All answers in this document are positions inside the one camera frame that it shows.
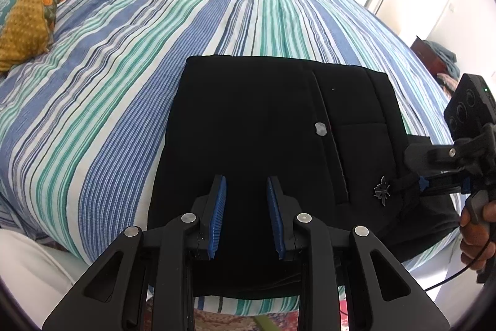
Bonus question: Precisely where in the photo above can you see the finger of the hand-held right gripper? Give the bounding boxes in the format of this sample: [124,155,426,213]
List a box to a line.
[418,176,471,196]
[405,143,471,177]

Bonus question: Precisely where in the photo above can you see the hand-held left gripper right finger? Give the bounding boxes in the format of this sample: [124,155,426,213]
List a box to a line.
[265,176,452,331]

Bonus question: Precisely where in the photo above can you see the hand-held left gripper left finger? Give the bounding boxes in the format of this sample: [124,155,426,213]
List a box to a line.
[42,175,227,331]

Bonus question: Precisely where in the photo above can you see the black pants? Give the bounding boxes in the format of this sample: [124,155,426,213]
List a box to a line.
[147,54,463,301]

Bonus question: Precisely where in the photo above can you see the person's right hand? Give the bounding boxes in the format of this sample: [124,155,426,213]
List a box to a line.
[460,201,496,273]

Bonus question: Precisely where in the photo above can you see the pink cloth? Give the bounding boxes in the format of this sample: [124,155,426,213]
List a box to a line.
[437,73,460,98]

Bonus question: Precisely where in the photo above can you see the blue-grey cloth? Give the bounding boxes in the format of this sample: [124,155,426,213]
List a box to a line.
[426,40,458,73]

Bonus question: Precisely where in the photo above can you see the dark wooden dresser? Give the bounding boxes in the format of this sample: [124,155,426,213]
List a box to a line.
[411,35,454,83]

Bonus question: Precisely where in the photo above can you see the red patterned rug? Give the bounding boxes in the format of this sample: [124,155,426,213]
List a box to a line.
[143,306,349,331]

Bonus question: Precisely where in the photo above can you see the striped bedspread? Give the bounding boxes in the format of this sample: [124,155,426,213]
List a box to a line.
[0,0,462,316]

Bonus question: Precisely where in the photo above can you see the mustard dotted pillow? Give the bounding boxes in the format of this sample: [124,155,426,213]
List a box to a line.
[0,0,59,73]

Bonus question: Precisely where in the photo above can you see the teal patterned pillow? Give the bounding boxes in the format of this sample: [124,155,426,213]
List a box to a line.
[0,0,22,31]

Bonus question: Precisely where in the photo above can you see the black cable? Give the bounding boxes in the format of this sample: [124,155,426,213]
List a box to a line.
[422,238,491,293]

